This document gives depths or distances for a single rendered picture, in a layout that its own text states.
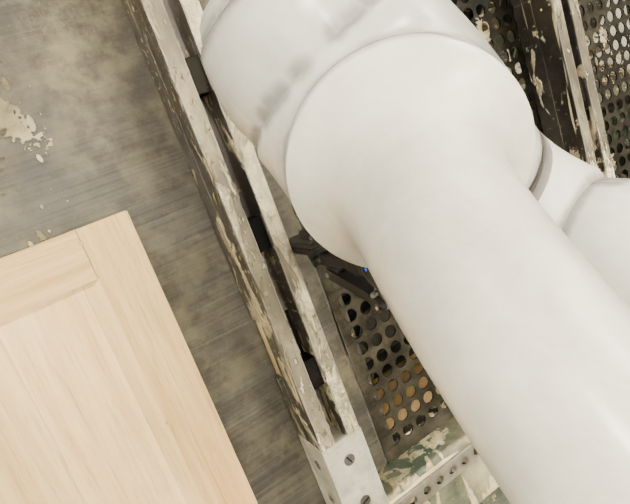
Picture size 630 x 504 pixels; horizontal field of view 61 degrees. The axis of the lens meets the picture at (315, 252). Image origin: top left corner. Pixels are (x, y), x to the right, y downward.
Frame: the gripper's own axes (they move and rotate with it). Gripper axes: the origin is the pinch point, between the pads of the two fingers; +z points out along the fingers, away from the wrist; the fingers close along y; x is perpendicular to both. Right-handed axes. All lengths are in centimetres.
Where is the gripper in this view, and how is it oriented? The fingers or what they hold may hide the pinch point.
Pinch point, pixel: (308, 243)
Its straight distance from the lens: 62.2
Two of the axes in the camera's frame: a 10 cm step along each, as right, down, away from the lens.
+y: -3.3, -9.1, -2.3
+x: -8.2, 4.0, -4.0
